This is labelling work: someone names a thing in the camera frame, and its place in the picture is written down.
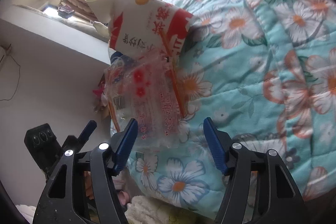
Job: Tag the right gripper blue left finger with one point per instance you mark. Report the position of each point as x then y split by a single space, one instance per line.
122 144

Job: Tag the pink puffer jacket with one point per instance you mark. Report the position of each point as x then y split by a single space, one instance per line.
82 7

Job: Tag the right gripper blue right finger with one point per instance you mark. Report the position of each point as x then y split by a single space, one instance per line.
218 143

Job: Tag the floral teal quilt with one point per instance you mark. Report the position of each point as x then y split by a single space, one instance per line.
264 72

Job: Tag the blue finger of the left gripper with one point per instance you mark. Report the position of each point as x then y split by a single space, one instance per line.
87 131

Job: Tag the red white tissue box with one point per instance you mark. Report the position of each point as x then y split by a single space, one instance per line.
140 26

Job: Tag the white paper cup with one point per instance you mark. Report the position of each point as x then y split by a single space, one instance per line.
102 9

